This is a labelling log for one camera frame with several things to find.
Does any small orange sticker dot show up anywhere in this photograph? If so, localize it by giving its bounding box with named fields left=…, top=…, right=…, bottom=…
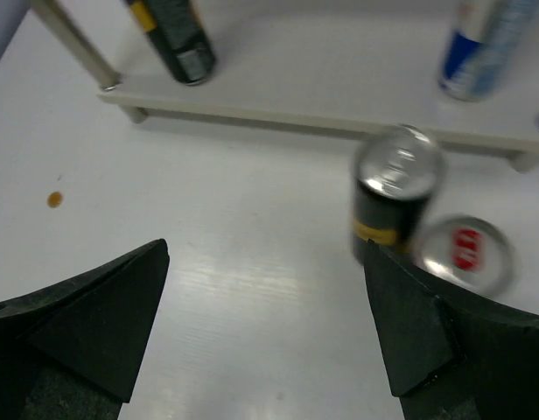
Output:
left=46, top=192, right=64, bottom=208

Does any black yellow can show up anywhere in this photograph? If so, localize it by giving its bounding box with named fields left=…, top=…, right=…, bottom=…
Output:
left=351, top=125, right=445, bottom=263
left=125, top=0, right=217, bottom=86

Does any white two-tier shelf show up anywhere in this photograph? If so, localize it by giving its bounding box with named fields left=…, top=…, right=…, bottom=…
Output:
left=31, top=1, right=539, bottom=172

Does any silver blue energy can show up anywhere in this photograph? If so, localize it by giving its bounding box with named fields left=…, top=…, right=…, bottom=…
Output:
left=438, top=0, right=539, bottom=102
left=411, top=215, right=515, bottom=298

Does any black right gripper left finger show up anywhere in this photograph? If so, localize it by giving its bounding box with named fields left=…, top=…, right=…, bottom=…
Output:
left=0, top=239, right=169, bottom=419

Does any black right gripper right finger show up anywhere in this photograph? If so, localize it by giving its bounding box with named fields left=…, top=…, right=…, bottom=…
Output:
left=364, top=242, right=539, bottom=419

